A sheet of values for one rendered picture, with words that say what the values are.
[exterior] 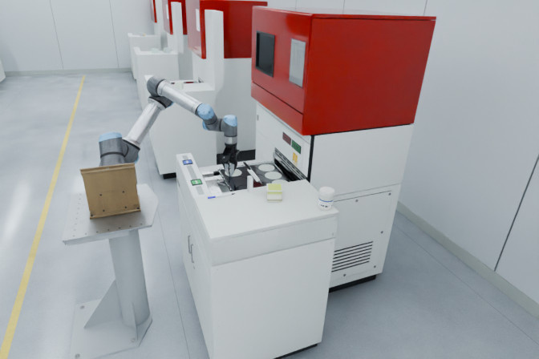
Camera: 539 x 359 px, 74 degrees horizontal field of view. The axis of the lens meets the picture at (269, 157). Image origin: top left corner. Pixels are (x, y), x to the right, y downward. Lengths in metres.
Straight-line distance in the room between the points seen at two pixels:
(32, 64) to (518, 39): 9.19
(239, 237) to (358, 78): 1.00
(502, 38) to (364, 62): 1.23
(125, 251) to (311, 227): 1.04
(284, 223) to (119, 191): 0.86
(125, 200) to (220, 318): 0.75
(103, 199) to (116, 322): 0.91
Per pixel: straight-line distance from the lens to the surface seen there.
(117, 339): 2.51
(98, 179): 1.93
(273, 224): 1.60
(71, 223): 2.04
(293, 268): 1.81
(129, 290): 2.34
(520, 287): 3.13
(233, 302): 1.80
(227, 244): 1.56
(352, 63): 1.90
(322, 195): 1.69
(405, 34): 2.07
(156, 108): 2.19
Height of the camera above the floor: 1.89
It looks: 24 degrees down
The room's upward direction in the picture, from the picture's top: 2 degrees clockwise
